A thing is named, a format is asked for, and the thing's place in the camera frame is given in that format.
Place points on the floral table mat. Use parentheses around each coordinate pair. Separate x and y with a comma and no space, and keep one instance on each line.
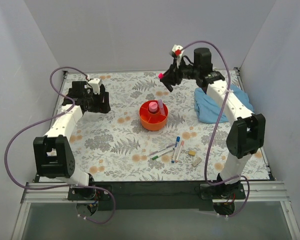
(116,147)

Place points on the orange capped marker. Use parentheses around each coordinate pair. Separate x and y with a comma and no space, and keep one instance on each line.
(179,151)

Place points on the orange round organizer container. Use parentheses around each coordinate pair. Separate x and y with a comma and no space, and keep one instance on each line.
(152,122)

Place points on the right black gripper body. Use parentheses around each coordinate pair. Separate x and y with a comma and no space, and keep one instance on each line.
(172,76)

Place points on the lilac highlighter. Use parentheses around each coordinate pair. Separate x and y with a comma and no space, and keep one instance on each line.
(161,107)

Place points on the white eraser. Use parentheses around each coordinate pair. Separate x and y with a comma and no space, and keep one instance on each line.
(197,161)

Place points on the blue cloth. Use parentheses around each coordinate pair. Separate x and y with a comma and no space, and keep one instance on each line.
(207,109)

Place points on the purple gel pen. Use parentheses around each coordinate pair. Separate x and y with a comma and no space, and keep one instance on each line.
(162,149)

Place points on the black pink highlighter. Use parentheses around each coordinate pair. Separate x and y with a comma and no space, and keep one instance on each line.
(160,76)

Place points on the pink capped tube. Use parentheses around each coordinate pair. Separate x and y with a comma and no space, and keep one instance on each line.
(153,107)

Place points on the green pen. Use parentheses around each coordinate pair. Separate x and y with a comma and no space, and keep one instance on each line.
(162,154)

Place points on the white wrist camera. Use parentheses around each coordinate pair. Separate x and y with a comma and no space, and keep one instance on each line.
(177,52)
(95,84)

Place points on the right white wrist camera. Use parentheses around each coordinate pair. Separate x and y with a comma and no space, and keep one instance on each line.
(177,52)

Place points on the yellow eraser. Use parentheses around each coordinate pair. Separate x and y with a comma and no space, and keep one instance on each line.
(192,153)

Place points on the blue capped marker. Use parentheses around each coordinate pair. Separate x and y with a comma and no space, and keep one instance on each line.
(174,149)

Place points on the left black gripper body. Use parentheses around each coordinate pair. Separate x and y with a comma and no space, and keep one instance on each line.
(100,102)

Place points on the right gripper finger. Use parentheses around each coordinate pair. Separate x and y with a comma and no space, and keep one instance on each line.
(168,76)
(169,82)

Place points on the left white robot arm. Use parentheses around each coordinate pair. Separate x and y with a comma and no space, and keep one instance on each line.
(54,157)

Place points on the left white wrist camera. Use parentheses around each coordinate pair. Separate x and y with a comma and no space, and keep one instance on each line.
(95,84)

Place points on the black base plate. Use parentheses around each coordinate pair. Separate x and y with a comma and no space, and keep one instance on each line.
(156,195)

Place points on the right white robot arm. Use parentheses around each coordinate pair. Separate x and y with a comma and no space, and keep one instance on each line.
(247,131)

